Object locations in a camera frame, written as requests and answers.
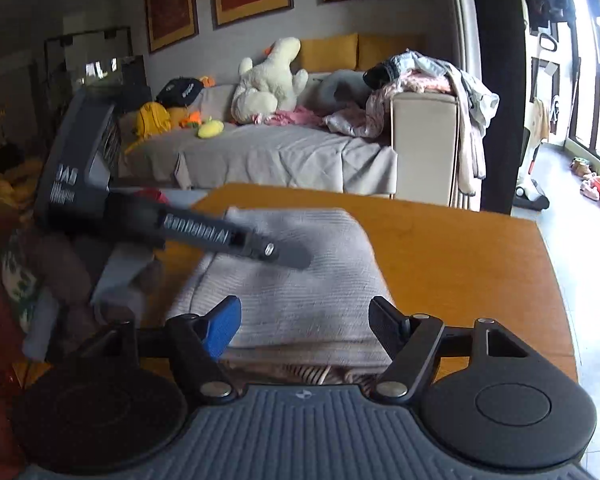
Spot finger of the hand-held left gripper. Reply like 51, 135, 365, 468
162, 207, 314, 272

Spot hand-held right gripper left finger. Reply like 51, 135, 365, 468
87, 296, 243, 404

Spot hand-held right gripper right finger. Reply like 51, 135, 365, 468
369, 296, 533, 404

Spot beige knit sweater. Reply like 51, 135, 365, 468
167, 206, 398, 386

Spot person's left forearm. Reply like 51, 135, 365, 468
0, 232, 98, 341

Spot pile of clothes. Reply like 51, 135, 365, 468
322, 50, 501, 196

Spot red bag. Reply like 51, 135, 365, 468
132, 187, 171, 206

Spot grey sofa cover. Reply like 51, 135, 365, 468
122, 82, 398, 196

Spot yellow plush toy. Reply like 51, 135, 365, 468
125, 101, 173, 156

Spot pink cloth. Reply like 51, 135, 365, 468
252, 106, 326, 127

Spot glass cabinet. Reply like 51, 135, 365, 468
44, 26, 146, 116

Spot yellow-green plush toy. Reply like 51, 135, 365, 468
196, 117, 225, 140

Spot black cap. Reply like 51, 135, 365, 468
155, 77, 205, 108

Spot white plush duck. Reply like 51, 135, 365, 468
230, 36, 310, 125

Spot grey plush toy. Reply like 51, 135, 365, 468
317, 70, 373, 106

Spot beige sofa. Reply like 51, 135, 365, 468
117, 34, 481, 208

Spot upright vacuum cleaner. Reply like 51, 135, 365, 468
512, 150, 551, 211

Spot yellow sofa cushion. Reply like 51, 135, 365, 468
300, 34, 360, 73
357, 34, 426, 71

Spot beige hanging cloth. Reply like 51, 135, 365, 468
530, 97, 551, 143

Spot black pillar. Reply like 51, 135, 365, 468
467, 0, 527, 216

